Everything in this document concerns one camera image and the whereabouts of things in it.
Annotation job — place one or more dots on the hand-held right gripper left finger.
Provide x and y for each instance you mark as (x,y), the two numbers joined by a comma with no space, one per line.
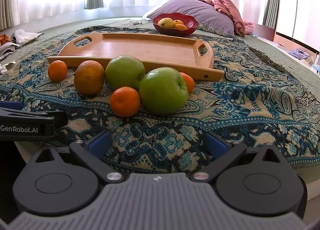
(99,142)

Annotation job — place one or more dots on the crumpled white paper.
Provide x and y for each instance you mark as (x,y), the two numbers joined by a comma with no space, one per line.
(8,49)

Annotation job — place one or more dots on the floral patterned pillow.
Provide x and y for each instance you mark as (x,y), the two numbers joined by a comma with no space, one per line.
(217,29)

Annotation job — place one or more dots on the white plastic bag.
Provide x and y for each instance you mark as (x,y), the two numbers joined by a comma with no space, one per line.
(27,36)

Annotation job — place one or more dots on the white wardrobe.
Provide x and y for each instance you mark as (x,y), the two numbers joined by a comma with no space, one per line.
(300,3)

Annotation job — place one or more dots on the green apple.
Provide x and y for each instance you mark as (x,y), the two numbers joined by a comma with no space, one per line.
(122,70)
(162,91)

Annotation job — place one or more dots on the orange cloth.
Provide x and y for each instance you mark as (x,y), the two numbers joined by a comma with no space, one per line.
(3,39)

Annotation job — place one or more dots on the white pillow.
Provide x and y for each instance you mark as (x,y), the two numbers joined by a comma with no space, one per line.
(150,12)

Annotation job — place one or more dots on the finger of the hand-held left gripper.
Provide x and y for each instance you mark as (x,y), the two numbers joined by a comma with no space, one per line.
(10,105)
(37,115)

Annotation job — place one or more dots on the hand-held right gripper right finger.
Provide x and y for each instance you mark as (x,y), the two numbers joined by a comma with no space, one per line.
(216,145)

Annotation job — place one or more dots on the green quilted bedspread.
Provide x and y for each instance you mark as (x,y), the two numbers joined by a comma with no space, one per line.
(62,24)

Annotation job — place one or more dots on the lilac cloth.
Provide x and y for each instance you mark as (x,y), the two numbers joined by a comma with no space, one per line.
(297,53)

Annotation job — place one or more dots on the blue paisley blanket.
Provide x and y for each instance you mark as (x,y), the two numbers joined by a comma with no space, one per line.
(225,110)

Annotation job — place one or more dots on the pink cloth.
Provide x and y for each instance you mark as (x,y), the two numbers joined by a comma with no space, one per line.
(249,26)

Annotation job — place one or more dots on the yellow pear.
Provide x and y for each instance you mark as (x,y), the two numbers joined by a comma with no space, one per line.
(165,22)

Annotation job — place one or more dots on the white and blue device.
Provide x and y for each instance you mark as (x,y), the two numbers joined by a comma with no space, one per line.
(317,64)

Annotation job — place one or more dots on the orange mandarin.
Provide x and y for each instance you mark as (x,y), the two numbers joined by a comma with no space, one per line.
(57,70)
(179,22)
(180,27)
(125,102)
(190,82)

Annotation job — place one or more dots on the pink quilt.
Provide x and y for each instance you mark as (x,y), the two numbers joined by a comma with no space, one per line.
(225,3)

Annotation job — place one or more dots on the large orange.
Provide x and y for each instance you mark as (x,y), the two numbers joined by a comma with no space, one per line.
(88,77)

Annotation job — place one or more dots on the red ribbed bowl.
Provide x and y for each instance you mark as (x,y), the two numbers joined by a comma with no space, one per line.
(175,32)

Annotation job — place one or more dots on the grey pillow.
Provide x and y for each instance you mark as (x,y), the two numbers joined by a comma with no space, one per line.
(195,10)

